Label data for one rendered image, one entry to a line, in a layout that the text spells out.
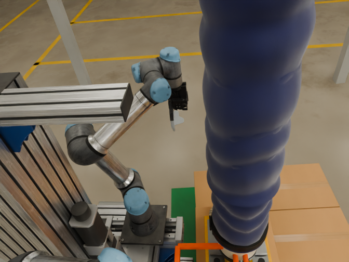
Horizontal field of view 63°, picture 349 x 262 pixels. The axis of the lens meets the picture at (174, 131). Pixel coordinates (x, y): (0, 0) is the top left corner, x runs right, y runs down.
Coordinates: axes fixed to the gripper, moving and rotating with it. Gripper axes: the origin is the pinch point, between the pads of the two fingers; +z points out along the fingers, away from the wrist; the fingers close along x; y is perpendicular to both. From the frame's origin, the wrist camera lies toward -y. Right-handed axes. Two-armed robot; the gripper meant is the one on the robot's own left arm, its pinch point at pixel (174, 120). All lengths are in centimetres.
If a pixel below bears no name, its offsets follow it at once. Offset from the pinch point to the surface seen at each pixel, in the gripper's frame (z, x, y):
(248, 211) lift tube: -3, -49, 28
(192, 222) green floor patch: 152, 34, -3
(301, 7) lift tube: -65, -47, 34
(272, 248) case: 58, -32, 45
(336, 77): 144, 248, 184
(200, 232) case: 58, -25, 10
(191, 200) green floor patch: 152, 57, -5
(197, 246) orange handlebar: 33, -44, 10
